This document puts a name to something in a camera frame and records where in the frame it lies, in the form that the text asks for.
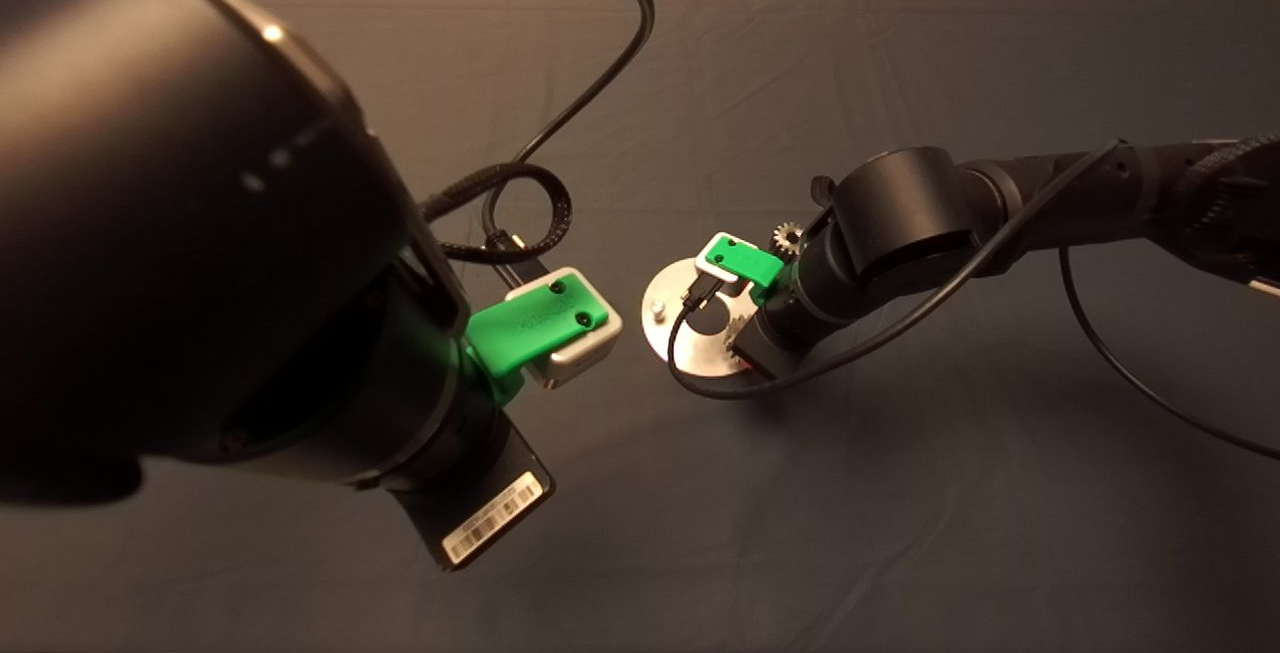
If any dark table cloth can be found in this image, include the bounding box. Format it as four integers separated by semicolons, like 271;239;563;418
0;0;1280;653

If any round metal carrier plate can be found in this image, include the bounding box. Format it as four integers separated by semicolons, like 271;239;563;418
640;256;771;379

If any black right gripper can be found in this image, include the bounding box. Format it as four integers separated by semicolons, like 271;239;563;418
738;293;816;379

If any left wrist green camera mount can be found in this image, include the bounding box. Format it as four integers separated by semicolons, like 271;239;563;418
464;275;609;406

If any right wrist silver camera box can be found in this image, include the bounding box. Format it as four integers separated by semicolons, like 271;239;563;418
694;233;746;286

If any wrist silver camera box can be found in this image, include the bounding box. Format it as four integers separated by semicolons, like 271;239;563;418
694;233;746;286
503;267;623;390

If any right wrist green camera mount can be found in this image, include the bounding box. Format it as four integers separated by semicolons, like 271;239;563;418
705;236;786;306

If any wrist green camera mount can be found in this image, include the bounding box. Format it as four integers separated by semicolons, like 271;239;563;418
705;236;786;306
464;275;609;406

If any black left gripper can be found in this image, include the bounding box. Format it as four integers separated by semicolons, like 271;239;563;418
392;418;555;572

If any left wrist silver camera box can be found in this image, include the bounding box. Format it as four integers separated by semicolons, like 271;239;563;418
503;267;623;390

